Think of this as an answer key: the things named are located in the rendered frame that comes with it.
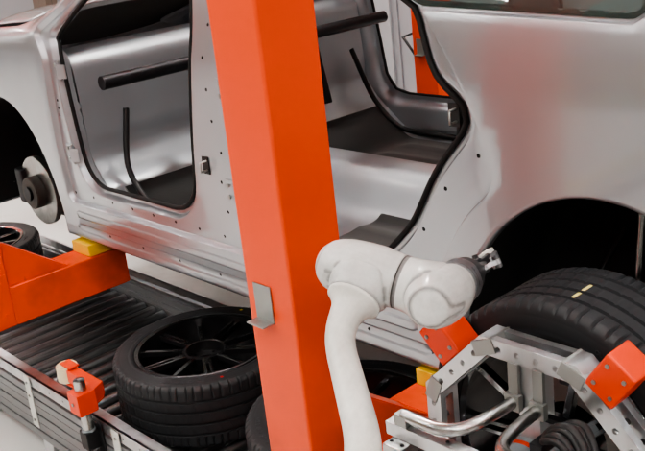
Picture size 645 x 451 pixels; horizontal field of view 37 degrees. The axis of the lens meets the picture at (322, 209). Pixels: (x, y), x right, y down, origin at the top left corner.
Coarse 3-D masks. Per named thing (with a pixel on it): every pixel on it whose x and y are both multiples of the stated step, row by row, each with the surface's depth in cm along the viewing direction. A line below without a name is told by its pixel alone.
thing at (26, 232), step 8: (0, 224) 512; (8, 224) 510; (16, 224) 508; (24, 224) 507; (0, 232) 508; (8, 232) 506; (16, 232) 500; (24, 232) 493; (32, 232) 491; (0, 240) 495; (8, 240) 508; (16, 240) 483; (24, 240) 480; (32, 240) 481; (24, 248) 474; (32, 248) 480; (40, 248) 491
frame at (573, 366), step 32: (480, 352) 193; (512, 352) 187; (544, 352) 183; (576, 352) 181; (448, 384) 204; (576, 384) 177; (448, 416) 213; (608, 416) 175; (640, 416) 176; (640, 448) 172
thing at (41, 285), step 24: (72, 240) 401; (24, 264) 374; (48, 264) 381; (72, 264) 388; (96, 264) 395; (120, 264) 403; (24, 288) 374; (48, 288) 381; (72, 288) 389; (96, 288) 396; (24, 312) 376; (48, 312) 383
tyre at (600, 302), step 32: (544, 288) 198; (576, 288) 195; (608, 288) 194; (640, 288) 195; (480, 320) 203; (512, 320) 196; (544, 320) 190; (576, 320) 185; (608, 320) 183; (640, 320) 185; (608, 352) 181
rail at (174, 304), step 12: (132, 276) 449; (144, 276) 446; (120, 288) 464; (132, 288) 454; (144, 288) 447; (168, 288) 430; (180, 288) 428; (144, 300) 449; (156, 300) 441; (168, 300) 432; (180, 300) 429; (192, 300) 422; (204, 300) 412; (180, 312) 427
